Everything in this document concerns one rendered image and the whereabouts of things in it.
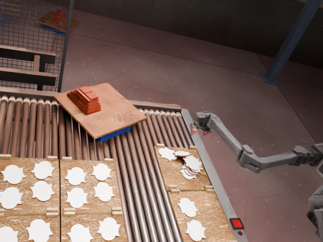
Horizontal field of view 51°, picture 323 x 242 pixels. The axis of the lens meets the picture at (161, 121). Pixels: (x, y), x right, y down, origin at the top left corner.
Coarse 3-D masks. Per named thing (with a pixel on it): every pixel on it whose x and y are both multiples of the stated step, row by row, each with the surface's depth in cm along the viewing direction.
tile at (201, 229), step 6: (186, 222) 207; (192, 222) 209; (198, 222) 210; (192, 228) 205; (198, 228) 207; (204, 228) 208; (192, 234) 202; (198, 234) 203; (192, 240) 200; (198, 240) 200
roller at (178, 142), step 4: (168, 112) 297; (168, 116) 293; (168, 120) 291; (172, 120) 290; (172, 124) 285; (172, 128) 282; (172, 132) 281; (176, 132) 279; (176, 136) 275; (176, 140) 272; (180, 140) 273; (176, 144) 271; (180, 144) 268
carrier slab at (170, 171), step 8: (192, 152) 262; (160, 160) 244; (168, 160) 247; (176, 160) 250; (200, 160) 258; (160, 168) 239; (168, 168) 241; (176, 168) 243; (168, 176) 235; (176, 176) 237; (200, 176) 244; (168, 184) 229; (176, 184) 231; (184, 184) 233; (192, 184) 235; (200, 184) 238; (208, 184) 240
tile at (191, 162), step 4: (188, 156) 248; (192, 156) 249; (184, 160) 244; (188, 160) 244; (192, 160) 246; (196, 160) 247; (188, 164) 241; (192, 164) 242; (196, 164) 244; (192, 168) 239; (196, 168) 240
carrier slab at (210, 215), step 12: (168, 192) 223; (180, 192) 226; (192, 192) 230; (204, 192) 233; (204, 204) 225; (216, 204) 228; (180, 216) 211; (204, 216) 217; (216, 216) 220; (180, 228) 204; (216, 228) 212; (228, 228) 215; (204, 240) 202; (216, 240) 205; (228, 240) 208
